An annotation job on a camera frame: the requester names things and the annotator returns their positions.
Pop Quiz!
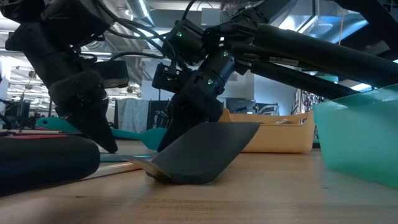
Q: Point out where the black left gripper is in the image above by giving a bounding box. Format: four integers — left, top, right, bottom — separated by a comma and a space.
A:
4, 23, 119, 154

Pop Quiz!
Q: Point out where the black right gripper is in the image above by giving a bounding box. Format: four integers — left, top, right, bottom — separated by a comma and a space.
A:
157, 83, 225, 153

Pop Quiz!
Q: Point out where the small teal silicone spatula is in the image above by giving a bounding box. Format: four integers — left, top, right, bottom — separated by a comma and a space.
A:
35, 116, 169, 152

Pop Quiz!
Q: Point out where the solid black turner steel neck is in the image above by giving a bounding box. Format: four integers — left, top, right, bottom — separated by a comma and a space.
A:
0, 121, 261, 197

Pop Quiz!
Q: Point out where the orange handled knife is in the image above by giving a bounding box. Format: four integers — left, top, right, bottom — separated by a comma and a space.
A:
82, 161, 146, 181

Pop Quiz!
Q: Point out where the yellow plastic bin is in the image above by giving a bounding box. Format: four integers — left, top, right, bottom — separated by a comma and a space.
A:
217, 108, 315, 154

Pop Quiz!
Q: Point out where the slotted all-black nylon turner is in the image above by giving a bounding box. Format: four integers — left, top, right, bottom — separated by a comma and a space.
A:
231, 43, 360, 100

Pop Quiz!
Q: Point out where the translucent teal plastic bin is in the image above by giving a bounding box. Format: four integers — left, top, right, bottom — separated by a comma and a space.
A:
313, 83, 398, 189

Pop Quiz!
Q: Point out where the black partition screen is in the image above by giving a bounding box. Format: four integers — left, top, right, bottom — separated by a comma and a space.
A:
148, 99, 171, 131
225, 98, 280, 116

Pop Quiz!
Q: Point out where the grey fabric partition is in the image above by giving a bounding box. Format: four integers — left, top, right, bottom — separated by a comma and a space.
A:
116, 98, 150, 134

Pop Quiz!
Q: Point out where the long ceiling light strip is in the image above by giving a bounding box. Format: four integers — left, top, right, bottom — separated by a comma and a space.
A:
79, 49, 113, 58

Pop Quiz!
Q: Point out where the grey ceiling unit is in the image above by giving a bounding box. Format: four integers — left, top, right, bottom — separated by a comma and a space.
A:
200, 7, 224, 26

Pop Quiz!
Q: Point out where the steel box grater teal trim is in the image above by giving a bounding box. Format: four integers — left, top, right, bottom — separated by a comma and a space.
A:
292, 73, 340, 149

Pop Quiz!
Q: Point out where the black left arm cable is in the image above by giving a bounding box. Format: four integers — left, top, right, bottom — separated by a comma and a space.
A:
93, 0, 177, 63

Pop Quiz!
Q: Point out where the metal ceiling duct box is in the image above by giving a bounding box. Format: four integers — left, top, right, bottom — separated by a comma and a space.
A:
270, 9, 369, 44

